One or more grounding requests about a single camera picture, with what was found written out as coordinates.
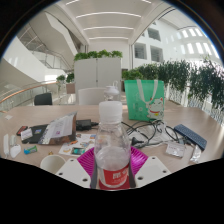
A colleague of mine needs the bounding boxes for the white chair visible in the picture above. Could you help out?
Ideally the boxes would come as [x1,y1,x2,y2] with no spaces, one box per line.
[77,87,107,106]

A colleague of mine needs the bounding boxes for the white computer mouse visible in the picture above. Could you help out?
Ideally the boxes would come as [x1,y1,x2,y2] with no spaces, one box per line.
[9,143,22,159]

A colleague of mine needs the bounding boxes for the long green hedge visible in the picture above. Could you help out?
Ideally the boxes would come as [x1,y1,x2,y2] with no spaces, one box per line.
[121,56,224,111]

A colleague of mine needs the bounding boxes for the white card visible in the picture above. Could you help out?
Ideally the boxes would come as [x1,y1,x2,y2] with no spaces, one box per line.
[20,128,34,141]

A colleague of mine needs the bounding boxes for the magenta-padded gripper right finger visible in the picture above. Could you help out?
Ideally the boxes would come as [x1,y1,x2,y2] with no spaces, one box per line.
[127,145,172,189]

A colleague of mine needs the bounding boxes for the dark blue keyboard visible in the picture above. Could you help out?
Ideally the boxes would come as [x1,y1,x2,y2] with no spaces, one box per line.
[173,123,208,152]

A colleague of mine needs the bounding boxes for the small red and black box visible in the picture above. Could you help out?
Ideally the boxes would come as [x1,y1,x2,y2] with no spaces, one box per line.
[15,125,29,137]

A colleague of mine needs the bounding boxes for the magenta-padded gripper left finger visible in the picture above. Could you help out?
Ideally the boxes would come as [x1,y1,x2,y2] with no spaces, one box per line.
[55,148,98,190]

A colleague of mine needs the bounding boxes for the green tote bag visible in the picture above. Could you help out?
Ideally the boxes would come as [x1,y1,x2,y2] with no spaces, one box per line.
[124,79,166,122]

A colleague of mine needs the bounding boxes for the white cabinet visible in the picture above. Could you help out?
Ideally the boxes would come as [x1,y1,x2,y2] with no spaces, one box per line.
[73,57,123,96]

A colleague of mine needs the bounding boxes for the white packet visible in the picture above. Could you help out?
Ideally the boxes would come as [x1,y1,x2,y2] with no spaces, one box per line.
[165,141,186,158]

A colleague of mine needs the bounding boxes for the tangled black cables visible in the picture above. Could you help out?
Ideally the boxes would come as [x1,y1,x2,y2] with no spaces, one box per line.
[121,119,183,149]

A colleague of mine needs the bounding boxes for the black notebook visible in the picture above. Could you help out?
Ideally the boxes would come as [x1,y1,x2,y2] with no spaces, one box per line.
[21,123,49,145]

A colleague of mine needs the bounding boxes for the glass railing with wooden handrail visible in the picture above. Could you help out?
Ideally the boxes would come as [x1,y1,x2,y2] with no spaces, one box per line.
[0,79,76,113]

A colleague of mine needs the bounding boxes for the blue and green tube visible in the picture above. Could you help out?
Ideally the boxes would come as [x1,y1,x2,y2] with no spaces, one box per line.
[23,145,38,155]

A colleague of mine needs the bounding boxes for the colourful sticker sheet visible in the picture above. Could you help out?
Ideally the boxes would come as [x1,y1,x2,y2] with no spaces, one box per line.
[58,133,98,158]

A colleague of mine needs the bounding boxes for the small white charger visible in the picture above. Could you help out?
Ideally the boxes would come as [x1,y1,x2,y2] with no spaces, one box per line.
[9,134,18,147]

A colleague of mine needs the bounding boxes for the black chair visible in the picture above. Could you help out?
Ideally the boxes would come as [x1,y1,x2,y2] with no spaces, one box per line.
[33,92,54,107]

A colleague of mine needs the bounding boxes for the potted plant in brown planter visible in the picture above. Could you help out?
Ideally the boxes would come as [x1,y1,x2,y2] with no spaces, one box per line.
[55,72,76,95]

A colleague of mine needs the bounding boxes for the clear shaker bottle white lid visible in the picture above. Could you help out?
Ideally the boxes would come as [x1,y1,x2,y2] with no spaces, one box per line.
[103,80,121,103]

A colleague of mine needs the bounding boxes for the small clear packet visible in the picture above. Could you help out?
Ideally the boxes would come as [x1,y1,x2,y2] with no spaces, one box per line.
[189,143,203,164]

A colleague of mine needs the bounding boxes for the clear water bottle red label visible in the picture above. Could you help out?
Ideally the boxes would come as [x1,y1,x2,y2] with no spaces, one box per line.
[89,100,137,191]

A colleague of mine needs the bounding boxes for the green plants row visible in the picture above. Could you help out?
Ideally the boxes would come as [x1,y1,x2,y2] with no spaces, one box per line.
[73,49,124,62]

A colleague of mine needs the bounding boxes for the silver foil booklet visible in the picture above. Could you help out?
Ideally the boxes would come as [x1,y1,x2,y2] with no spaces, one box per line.
[38,111,78,146]

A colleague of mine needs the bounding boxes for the black power adapter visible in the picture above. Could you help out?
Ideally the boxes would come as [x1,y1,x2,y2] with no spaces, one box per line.
[75,118,100,132]

